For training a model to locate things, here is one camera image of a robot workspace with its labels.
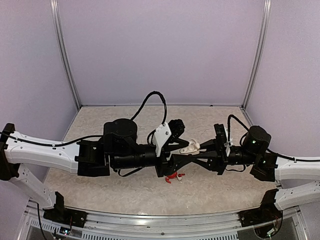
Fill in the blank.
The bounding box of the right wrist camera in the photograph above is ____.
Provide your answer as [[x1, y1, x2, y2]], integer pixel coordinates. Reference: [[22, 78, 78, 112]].
[[213, 123, 233, 157]]

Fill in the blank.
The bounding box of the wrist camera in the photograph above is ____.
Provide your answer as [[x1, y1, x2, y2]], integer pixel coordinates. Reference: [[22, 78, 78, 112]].
[[152, 119, 185, 157], [213, 123, 233, 157]]

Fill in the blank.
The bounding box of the front aluminium rail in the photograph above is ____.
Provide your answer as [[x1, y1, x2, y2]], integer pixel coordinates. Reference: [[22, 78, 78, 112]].
[[17, 202, 308, 240]]

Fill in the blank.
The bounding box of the left aluminium frame post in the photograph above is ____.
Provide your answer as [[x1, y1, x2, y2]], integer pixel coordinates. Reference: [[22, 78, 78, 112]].
[[49, 0, 82, 111]]

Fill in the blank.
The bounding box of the red earbud left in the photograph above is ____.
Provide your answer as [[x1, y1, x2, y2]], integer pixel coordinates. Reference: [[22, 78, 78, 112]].
[[165, 177, 171, 184]]

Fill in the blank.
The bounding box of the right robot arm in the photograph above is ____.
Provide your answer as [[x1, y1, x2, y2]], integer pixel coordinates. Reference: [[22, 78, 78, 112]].
[[192, 124, 320, 222]]

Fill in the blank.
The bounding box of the white earbud charging case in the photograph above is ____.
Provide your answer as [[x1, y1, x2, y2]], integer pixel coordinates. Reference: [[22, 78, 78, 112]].
[[179, 139, 201, 155]]

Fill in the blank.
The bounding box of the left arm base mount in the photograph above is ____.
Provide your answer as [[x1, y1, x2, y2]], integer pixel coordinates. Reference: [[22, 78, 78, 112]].
[[43, 208, 88, 228]]

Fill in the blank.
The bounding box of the aluminium frame post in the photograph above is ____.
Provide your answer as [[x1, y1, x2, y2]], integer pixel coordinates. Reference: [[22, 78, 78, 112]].
[[49, 0, 82, 111], [241, 0, 272, 111]]

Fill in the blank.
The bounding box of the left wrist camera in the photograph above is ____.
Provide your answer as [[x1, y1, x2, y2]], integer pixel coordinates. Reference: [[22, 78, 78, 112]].
[[152, 119, 185, 157]]

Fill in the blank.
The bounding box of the red round charging case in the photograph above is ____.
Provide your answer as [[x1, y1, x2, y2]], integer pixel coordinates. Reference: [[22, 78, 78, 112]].
[[167, 172, 178, 179]]

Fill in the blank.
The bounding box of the left camera cable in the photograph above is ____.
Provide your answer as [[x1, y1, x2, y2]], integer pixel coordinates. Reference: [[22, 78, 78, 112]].
[[131, 91, 168, 125]]

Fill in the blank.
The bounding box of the right camera cable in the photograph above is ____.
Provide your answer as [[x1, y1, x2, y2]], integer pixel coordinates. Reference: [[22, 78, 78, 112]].
[[226, 114, 251, 141]]

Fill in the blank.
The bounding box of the camera cable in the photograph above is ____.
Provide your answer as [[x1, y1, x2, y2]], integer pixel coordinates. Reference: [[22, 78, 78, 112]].
[[226, 114, 251, 141], [131, 91, 168, 125]]

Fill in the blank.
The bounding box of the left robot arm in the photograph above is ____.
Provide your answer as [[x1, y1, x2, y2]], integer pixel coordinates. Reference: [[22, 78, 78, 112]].
[[0, 118, 190, 223]]

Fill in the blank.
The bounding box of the right aluminium frame post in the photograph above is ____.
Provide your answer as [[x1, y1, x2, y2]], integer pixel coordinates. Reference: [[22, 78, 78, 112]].
[[241, 0, 272, 111]]

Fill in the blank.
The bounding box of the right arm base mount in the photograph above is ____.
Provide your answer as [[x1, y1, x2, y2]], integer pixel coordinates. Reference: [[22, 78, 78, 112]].
[[238, 207, 283, 227]]

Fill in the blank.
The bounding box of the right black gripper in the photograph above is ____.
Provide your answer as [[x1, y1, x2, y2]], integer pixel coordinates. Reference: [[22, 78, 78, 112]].
[[188, 138, 258, 176]]

